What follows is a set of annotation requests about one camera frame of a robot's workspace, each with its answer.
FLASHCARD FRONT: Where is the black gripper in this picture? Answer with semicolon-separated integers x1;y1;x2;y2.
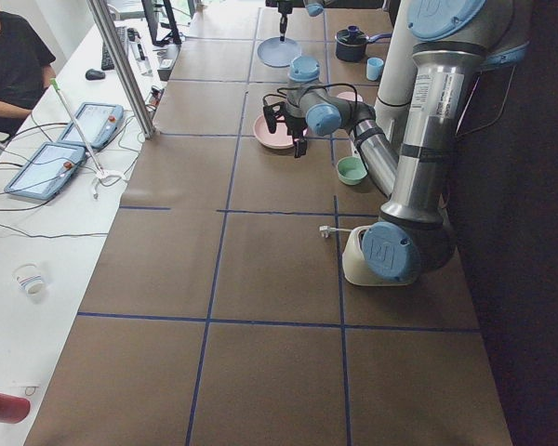
285;114;308;158
277;0;293;42

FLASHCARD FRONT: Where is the pink plate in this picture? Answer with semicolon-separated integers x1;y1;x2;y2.
253;114;294;150

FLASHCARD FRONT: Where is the blue plate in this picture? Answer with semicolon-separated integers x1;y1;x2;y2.
257;37;301;68

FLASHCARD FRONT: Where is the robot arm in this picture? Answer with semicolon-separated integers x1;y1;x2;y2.
266;0;331;42
281;1;533;286

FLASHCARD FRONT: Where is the green bowl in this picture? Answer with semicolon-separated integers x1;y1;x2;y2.
336;156;367;186

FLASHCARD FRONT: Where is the pink bowl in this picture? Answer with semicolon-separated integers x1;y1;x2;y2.
337;91;364;103

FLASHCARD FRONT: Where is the dark blue pot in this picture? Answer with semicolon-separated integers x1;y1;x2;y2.
335;25;392;62

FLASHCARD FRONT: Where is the white mounting pillar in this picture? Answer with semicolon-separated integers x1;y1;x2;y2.
374;0;419;151

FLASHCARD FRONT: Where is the light blue cup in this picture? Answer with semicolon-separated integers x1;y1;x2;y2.
365;57;384;81

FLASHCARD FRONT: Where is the cream toaster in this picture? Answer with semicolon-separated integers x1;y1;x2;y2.
342;221;422;286

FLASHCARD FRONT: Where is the black keyboard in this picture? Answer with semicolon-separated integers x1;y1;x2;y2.
100;25;128;72

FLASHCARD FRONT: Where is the black computer mouse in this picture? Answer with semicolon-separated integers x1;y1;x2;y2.
85;69;106;81

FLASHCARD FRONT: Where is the far teach pendant tablet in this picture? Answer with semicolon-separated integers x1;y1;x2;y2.
75;102;124;151

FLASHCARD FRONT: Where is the teach pendant tablet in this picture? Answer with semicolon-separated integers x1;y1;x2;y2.
75;102;124;151
4;142;86;201

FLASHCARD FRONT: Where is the white stick with green tip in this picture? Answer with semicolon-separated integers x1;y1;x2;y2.
49;77;126;199

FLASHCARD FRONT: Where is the near teach pendant tablet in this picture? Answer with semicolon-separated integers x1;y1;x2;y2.
4;142;86;201

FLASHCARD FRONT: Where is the seated person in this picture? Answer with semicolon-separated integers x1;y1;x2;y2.
0;9;56;137

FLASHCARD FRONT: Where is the red cylinder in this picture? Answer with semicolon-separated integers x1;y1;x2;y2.
0;393;31;424

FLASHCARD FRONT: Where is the black braided cable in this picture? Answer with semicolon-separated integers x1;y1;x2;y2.
261;82;368;140

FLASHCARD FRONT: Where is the white toaster plug cable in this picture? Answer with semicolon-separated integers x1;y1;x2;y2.
317;224;354;239

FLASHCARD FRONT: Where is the aluminium frame post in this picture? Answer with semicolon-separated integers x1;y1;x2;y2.
87;0;155;140

